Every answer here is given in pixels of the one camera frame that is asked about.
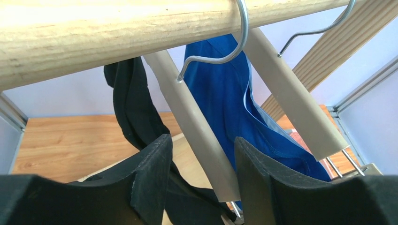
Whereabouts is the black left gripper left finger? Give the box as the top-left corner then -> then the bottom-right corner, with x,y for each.
0,135 -> 172,225

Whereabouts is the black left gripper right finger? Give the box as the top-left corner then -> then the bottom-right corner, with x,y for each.
234,137 -> 398,225

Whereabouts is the black underwear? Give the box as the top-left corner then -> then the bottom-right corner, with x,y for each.
104,57 -> 238,225

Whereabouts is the beige hanger with black underwear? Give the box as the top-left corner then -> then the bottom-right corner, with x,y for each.
143,0 -> 249,203

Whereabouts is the blue underwear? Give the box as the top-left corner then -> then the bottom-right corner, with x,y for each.
184,52 -> 330,181

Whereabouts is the beige hanger with blue underwear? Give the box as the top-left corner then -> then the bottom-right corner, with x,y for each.
244,0 -> 381,178

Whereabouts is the pink plastic basket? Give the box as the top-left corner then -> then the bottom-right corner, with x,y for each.
285,129 -> 334,179

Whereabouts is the wooden clothes rack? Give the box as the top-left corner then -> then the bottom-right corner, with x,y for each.
0,0 -> 398,122

